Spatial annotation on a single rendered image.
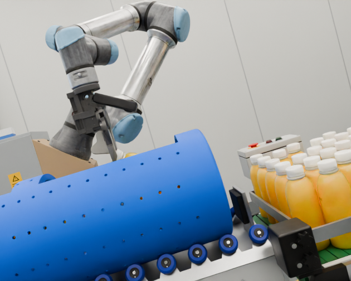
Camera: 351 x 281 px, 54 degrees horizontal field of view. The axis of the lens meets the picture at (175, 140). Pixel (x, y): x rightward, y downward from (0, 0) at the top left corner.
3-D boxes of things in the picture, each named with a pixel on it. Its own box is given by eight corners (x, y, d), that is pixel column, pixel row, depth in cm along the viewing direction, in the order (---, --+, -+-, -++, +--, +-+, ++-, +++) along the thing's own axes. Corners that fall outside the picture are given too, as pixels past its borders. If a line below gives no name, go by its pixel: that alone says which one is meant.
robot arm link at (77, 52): (89, 25, 92) (67, 23, 85) (102, 66, 93) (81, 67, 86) (69, 37, 96) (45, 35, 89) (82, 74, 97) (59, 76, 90)
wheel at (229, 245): (215, 238, 83) (215, 236, 81) (233, 232, 83) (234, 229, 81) (222, 257, 80) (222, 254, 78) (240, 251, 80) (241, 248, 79)
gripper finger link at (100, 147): (97, 169, 91) (87, 135, 92) (119, 161, 91) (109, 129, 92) (95, 168, 88) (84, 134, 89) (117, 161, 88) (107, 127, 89)
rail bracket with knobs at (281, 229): (275, 267, 77) (263, 223, 76) (305, 257, 77) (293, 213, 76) (293, 288, 67) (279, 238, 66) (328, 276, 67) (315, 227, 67)
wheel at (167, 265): (155, 257, 82) (154, 255, 80) (173, 252, 82) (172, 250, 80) (160, 277, 79) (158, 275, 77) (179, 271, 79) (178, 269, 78)
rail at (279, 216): (250, 200, 112) (248, 192, 111) (253, 199, 112) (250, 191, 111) (307, 243, 72) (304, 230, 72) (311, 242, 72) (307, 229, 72)
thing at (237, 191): (239, 229, 96) (227, 187, 95) (247, 227, 96) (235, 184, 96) (249, 242, 86) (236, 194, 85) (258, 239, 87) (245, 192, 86)
